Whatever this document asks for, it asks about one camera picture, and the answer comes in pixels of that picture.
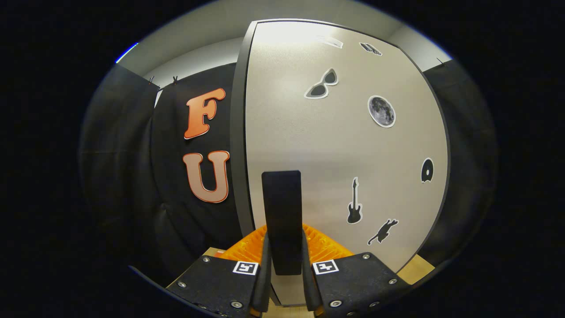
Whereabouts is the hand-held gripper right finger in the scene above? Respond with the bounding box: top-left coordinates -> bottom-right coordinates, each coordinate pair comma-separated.
301,223 -> 413,318

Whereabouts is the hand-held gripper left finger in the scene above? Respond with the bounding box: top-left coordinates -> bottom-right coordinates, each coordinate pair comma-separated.
166,224 -> 271,318

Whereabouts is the black door handle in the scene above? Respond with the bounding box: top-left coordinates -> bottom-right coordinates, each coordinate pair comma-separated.
261,170 -> 303,276

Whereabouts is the dark grey shoe cabinet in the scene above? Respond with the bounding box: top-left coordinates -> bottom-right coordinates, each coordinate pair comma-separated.
230,19 -> 452,307

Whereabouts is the black backdrop cloth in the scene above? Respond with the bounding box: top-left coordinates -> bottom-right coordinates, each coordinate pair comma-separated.
79,57 -> 497,283

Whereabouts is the row of black cloth clips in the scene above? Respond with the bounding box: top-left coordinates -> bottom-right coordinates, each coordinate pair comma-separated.
148,57 -> 444,87

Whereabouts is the ceiling strip light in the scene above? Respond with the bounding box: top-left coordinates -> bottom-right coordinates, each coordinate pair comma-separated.
116,42 -> 139,64

